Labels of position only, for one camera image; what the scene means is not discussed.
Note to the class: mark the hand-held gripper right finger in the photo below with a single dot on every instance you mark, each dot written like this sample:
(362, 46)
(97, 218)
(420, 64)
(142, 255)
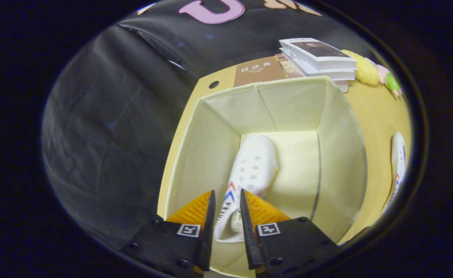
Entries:
(246, 231)

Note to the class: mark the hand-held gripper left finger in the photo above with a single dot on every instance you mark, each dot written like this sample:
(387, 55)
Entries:
(210, 231)

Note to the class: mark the white striped shoe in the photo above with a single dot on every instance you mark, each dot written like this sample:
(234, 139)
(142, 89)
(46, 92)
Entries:
(253, 166)
(398, 166)

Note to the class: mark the beige fabric storage box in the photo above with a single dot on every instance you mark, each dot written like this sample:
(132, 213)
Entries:
(327, 154)

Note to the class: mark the plain white book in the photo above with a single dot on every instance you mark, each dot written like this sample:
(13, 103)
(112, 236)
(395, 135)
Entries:
(327, 74)

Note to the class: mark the yellow round plush toy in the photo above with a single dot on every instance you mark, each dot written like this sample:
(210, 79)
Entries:
(365, 69)

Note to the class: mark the pink and green plush toy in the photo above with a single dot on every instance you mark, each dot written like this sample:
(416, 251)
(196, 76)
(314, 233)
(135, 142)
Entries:
(388, 79)

